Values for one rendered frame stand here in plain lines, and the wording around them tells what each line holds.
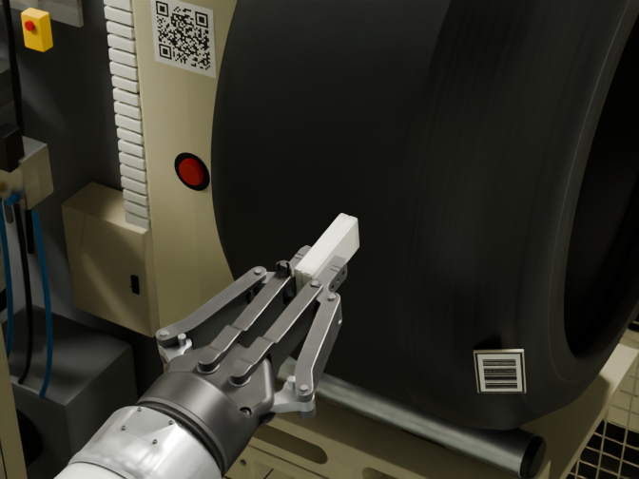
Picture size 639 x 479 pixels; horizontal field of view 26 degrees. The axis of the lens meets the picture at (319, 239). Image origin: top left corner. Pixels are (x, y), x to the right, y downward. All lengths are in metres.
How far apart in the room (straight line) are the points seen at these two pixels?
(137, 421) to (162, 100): 0.62
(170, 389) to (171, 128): 0.60
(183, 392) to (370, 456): 0.54
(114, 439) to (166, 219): 0.68
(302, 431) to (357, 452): 0.06
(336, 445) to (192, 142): 0.35
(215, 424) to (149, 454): 0.05
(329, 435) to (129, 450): 0.59
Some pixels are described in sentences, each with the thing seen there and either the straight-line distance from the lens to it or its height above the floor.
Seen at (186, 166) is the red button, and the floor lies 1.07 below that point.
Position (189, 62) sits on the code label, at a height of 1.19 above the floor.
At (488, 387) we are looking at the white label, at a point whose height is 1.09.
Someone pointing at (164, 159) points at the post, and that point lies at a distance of 1.49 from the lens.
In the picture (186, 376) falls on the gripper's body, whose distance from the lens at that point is 0.91.
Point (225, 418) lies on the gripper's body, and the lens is 0.90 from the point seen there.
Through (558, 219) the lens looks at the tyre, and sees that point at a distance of 1.09.
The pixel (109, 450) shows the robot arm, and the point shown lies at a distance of 0.87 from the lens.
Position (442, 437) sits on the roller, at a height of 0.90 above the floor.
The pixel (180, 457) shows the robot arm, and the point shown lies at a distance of 0.87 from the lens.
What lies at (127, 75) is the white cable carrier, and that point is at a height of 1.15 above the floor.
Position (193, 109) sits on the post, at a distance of 1.43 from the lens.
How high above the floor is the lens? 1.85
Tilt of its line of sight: 35 degrees down
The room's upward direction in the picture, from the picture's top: straight up
